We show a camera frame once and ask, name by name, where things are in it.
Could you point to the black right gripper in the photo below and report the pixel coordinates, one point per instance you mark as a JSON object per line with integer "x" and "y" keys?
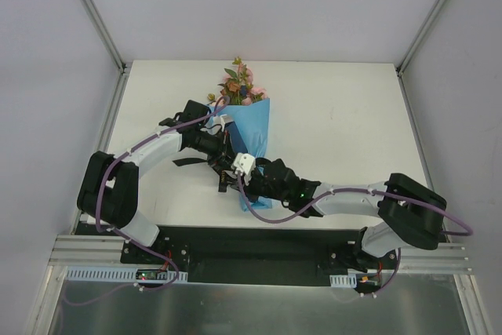
{"x": 256, "y": 180}

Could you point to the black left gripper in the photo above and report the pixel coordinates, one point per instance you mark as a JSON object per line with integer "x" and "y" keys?
{"x": 221, "y": 160}

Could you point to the black ribbon gold lettering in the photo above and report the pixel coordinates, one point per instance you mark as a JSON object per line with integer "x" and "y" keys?
{"x": 226, "y": 180}

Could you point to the blue wrapping paper sheet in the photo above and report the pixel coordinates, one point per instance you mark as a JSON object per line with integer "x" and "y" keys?
{"x": 248, "y": 128}

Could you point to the fake flower stem orange blooms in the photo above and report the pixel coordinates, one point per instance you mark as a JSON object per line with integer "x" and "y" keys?
{"x": 236, "y": 88}

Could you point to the fake flower stem pink roses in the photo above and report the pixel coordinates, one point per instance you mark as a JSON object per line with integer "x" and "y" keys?
{"x": 239, "y": 67}

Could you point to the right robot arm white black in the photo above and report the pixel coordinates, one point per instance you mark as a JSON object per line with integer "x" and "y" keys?
{"x": 410, "y": 214}

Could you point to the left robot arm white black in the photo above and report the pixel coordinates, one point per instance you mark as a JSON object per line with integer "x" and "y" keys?
{"x": 111, "y": 185}

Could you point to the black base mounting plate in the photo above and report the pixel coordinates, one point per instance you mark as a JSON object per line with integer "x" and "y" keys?
{"x": 266, "y": 256}

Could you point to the right white cable duct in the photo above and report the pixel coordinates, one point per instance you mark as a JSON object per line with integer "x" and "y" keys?
{"x": 343, "y": 281}

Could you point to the white cable duct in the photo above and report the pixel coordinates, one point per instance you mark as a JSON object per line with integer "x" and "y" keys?
{"x": 343, "y": 281}
{"x": 132, "y": 275}

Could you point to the aluminium front rail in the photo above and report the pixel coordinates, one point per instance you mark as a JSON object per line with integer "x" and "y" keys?
{"x": 104, "y": 251}

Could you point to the left white cable duct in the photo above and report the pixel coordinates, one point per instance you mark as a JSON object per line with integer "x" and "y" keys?
{"x": 132, "y": 275}

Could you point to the left aluminium frame post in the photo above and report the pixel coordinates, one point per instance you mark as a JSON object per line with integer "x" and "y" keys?
{"x": 103, "y": 33}

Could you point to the aluminium frame post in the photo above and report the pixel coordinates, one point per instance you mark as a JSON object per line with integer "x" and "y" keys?
{"x": 103, "y": 33}
{"x": 420, "y": 36}

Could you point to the right aluminium frame post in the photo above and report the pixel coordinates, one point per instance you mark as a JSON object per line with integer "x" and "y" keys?
{"x": 420, "y": 36}

